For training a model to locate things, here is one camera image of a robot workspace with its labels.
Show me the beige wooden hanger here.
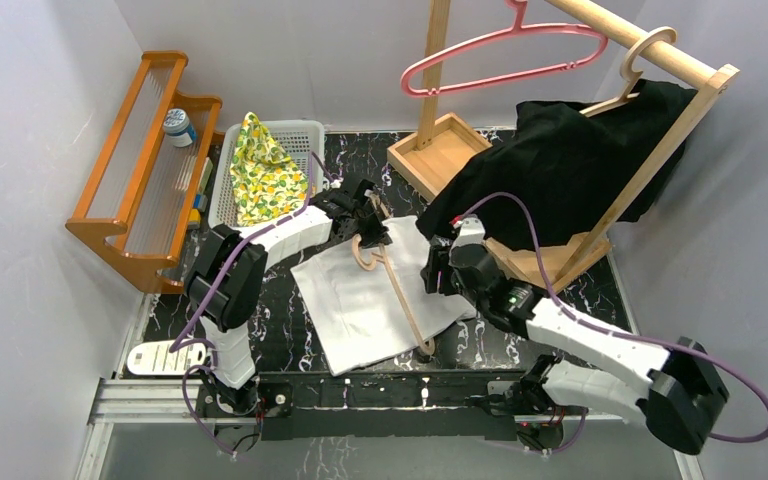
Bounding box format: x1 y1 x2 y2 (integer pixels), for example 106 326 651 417
579 26 679 119

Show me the small white blue jar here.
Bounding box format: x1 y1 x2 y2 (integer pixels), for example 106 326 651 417
162 108 197 148

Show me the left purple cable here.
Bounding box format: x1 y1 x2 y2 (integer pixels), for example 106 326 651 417
168 150 342 458

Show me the yellow green patterned cloth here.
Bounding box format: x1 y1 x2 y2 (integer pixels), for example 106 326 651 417
229 112 309 227

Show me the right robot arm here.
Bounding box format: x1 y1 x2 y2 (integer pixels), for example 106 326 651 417
421 240 729 455

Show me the white cloth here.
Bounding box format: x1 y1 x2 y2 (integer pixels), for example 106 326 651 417
291 215 475 376

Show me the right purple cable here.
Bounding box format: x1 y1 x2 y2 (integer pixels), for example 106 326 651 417
453 192 768 444

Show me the pink hanger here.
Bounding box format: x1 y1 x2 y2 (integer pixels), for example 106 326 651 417
400 1 609 98

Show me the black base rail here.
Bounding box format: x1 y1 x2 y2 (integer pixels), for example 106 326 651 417
261 370 547 441

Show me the wooden clothes rack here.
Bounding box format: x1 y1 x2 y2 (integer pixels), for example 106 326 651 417
388 1 739 289

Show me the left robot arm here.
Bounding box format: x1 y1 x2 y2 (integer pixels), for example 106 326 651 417
185 179 390 416

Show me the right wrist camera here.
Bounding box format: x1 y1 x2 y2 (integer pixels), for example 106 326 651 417
452 214 485 248

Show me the black skirt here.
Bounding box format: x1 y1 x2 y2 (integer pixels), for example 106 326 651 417
416 80 696 250

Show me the purple cable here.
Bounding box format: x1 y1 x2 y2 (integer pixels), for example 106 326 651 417
168 150 342 458
453 192 768 444

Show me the white plastic basket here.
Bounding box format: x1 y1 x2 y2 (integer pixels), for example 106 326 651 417
207 112 328 229

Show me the orange wooden shelf rack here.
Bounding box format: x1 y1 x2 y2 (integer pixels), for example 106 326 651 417
65 50 224 294

